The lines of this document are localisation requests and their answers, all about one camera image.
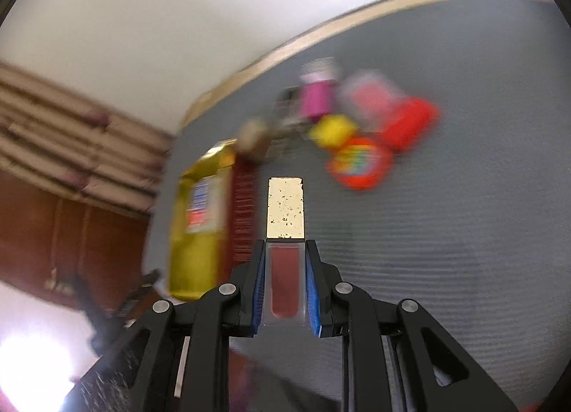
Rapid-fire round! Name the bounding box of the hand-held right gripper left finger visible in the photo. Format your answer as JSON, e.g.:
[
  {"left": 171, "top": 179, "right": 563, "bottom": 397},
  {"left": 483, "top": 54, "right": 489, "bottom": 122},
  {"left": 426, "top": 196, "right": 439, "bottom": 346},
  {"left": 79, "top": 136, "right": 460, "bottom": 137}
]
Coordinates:
[{"left": 78, "top": 240, "right": 268, "bottom": 412}]

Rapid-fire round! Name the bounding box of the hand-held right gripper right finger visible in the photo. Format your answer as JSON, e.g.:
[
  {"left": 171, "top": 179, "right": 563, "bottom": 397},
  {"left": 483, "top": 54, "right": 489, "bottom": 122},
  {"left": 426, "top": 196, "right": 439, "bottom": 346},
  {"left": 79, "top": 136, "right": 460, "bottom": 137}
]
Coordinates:
[{"left": 304, "top": 240, "right": 520, "bottom": 412}]

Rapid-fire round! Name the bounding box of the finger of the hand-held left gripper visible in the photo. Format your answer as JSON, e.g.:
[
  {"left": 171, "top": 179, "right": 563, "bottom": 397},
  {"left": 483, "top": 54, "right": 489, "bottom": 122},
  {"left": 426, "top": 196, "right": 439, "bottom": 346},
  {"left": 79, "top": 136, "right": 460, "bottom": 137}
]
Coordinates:
[{"left": 74, "top": 268, "right": 162, "bottom": 357}]

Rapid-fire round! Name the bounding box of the gold tin tray red rim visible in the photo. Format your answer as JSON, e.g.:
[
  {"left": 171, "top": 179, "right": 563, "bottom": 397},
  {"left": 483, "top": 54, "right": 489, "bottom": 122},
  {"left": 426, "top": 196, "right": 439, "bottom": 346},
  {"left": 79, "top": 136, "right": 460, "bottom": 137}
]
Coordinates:
[{"left": 167, "top": 139, "right": 262, "bottom": 303}]

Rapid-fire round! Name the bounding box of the lip gloss tube gold cap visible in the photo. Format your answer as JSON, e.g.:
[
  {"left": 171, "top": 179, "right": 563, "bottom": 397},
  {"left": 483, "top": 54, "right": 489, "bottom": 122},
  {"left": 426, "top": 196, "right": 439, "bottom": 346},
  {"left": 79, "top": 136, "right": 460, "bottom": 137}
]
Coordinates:
[{"left": 263, "top": 177, "right": 308, "bottom": 326}]

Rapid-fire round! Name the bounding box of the orange tape measure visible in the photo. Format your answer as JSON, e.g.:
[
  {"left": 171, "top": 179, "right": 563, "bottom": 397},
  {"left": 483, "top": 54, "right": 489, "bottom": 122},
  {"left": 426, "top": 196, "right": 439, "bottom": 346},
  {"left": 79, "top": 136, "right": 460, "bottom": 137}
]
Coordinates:
[{"left": 325, "top": 136, "right": 395, "bottom": 192}]

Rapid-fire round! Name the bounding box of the yellow cube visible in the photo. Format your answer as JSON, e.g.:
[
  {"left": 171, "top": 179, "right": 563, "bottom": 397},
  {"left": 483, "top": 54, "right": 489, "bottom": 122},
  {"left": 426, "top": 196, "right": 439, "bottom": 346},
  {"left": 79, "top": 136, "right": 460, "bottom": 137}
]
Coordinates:
[{"left": 309, "top": 114, "right": 360, "bottom": 149}]

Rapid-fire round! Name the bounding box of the silver metal clipper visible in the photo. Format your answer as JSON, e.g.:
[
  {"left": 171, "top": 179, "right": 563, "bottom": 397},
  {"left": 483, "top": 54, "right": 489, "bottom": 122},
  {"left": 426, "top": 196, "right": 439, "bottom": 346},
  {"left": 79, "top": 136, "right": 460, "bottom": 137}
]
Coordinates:
[{"left": 270, "top": 86, "right": 309, "bottom": 149}]

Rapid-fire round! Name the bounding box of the plain red box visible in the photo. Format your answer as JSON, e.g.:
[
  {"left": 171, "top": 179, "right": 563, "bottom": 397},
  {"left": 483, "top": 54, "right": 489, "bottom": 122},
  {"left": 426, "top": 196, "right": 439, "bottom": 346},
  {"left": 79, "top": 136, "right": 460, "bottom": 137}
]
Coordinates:
[{"left": 379, "top": 97, "right": 442, "bottom": 154}]

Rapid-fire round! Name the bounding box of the red and white box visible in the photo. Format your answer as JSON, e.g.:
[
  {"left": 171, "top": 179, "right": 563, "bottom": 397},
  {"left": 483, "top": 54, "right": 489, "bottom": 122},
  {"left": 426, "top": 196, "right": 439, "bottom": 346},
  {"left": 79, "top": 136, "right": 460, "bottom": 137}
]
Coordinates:
[{"left": 337, "top": 70, "right": 406, "bottom": 132}]

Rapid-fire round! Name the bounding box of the brown wooden cabinet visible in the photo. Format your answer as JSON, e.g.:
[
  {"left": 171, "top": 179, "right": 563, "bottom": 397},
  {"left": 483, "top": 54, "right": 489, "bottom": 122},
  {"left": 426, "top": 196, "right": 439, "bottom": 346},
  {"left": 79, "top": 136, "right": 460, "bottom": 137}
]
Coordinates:
[{"left": 0, "top": 171, "right": 152, "bottom": 310}]

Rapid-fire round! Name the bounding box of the grey mesh cushion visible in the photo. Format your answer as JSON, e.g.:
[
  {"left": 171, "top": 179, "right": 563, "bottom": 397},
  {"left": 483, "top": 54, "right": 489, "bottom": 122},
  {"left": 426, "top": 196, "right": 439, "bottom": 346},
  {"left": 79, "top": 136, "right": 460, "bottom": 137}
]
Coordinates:
[{"left": 143, "top": 0, "right": 571, "bottom": 412}]

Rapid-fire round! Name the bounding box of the small beige block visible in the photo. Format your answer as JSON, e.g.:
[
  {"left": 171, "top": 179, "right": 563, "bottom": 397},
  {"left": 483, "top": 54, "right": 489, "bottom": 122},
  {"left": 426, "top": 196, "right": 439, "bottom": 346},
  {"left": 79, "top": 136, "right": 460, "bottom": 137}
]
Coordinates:
[{"left": 236, "top": 118, "right": 275, "bottom": 161}]

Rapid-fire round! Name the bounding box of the beige patterned curtain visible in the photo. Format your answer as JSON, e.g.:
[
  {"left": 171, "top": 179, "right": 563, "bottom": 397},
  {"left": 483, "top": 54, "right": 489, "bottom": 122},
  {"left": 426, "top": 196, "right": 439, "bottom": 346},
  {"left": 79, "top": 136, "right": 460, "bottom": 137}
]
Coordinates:
[{"left": 0, "top": 62, "right": 175, "bottom": 217}]

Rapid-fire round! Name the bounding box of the pink box with white cap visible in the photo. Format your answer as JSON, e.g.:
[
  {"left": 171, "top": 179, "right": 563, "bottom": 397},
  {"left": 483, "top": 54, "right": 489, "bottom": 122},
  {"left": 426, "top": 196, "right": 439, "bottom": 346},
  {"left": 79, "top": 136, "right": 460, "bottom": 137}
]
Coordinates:
[{"left": 299, "top": 57, "right": 342, "bottom": 124}]

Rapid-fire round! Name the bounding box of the beige bed edge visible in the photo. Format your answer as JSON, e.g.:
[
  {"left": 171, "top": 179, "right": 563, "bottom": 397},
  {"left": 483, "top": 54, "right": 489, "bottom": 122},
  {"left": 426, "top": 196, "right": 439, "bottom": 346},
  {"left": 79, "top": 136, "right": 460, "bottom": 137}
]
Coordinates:
[{"left": 181, "top": 0, "right": 554, "bottom": 127}]

